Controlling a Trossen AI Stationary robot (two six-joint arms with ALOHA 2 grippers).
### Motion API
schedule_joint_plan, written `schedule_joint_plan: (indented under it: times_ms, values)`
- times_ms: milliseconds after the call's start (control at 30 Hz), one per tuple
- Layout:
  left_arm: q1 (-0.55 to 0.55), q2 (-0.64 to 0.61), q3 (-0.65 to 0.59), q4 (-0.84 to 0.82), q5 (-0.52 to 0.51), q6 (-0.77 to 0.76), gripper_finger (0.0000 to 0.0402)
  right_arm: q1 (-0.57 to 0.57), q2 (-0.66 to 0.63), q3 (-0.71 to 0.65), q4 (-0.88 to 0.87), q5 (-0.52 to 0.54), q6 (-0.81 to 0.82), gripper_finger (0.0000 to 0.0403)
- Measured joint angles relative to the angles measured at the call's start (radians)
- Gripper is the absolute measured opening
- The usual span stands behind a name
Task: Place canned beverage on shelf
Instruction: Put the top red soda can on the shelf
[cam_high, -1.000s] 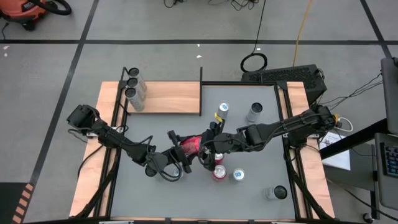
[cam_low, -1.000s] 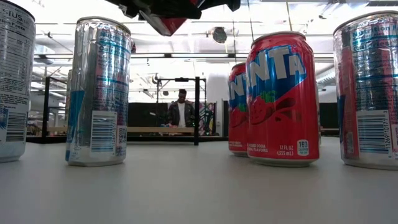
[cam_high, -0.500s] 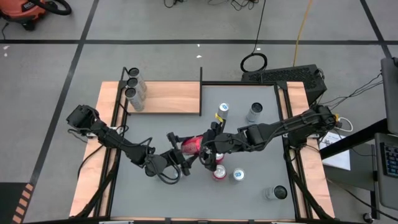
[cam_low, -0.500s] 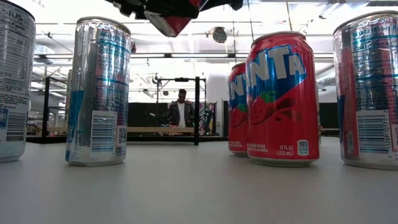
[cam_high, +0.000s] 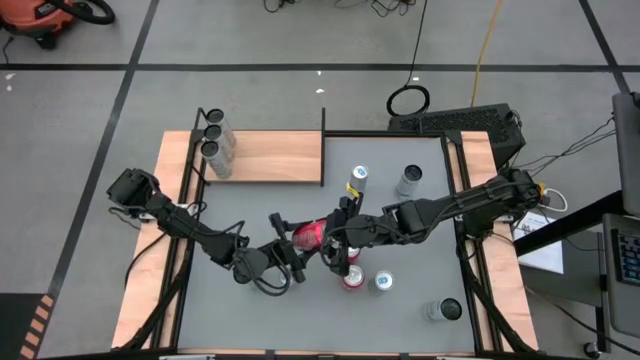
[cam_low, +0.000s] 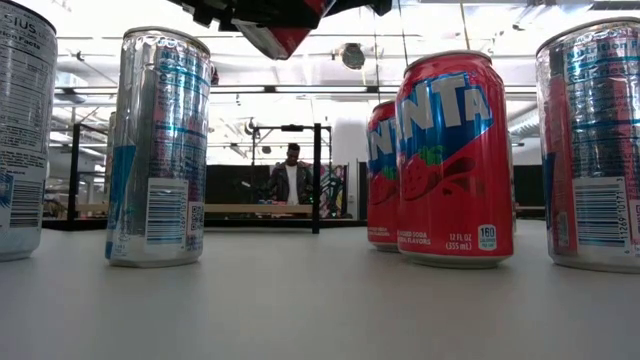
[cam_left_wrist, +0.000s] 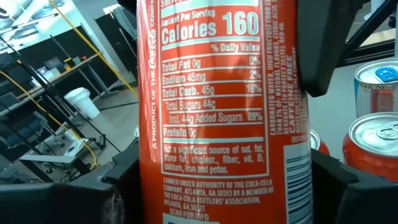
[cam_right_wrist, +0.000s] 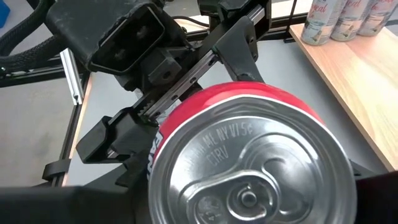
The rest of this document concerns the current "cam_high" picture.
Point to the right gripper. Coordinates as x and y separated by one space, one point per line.
360 230

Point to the grey table mat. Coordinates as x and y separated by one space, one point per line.
320 320

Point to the black metal shelf frame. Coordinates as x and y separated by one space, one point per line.
323 150

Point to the black orange hazard strip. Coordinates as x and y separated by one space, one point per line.
37 325

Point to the orange shop vacuum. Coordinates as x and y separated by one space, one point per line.
35 15

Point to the black caster wheel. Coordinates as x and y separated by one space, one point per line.
591 348

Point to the yellow gripper tag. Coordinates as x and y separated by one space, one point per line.
352 190

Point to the white paper sheet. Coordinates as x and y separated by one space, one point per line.
545 257

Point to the grey monitor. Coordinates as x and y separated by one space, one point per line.
629 150

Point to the yellow power plug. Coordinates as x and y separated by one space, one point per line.
541 189

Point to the grey device with keypad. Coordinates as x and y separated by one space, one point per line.
627 257

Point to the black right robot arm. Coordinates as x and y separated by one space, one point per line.
450 205

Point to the wooden shelf board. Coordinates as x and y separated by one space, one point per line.
280 155

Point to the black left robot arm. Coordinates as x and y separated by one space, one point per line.
190 227

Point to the black metal stand bar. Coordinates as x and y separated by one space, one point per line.
595 210

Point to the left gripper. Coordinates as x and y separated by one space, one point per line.
281 252

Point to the black aluminium table frame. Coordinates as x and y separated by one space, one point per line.
382 134

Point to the red Fanta strawberry can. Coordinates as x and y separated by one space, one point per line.
310 236
353 255
354 277

